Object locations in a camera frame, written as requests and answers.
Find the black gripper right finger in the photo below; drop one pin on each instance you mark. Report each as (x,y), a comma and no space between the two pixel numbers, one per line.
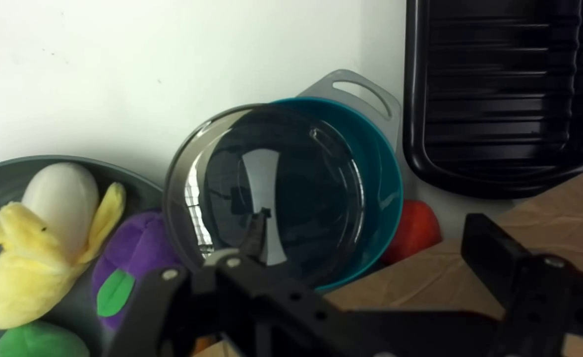
(542,293)

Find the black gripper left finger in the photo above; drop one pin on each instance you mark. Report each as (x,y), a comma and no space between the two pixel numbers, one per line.
(260,313)

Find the glass pot lid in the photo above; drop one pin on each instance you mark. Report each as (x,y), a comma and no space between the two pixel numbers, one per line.
(218,182)

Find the black tray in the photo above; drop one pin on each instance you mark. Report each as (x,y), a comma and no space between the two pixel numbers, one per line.
(494,93)

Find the blue pot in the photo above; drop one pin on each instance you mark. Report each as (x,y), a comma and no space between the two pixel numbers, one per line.
(371,178)

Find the brown cardboard box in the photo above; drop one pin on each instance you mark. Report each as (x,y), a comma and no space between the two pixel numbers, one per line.
(431,331)

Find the purple plush eggplant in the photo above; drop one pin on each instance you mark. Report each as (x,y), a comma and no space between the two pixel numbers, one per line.
(131,252)

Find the red toy tomato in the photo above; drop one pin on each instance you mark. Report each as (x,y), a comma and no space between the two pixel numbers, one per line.
(419,228)

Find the yellow plush banana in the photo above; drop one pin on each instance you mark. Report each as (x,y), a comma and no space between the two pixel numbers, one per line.
(50,236)

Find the green plush vegetable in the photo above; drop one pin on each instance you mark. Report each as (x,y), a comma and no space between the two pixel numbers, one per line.
(42,339)

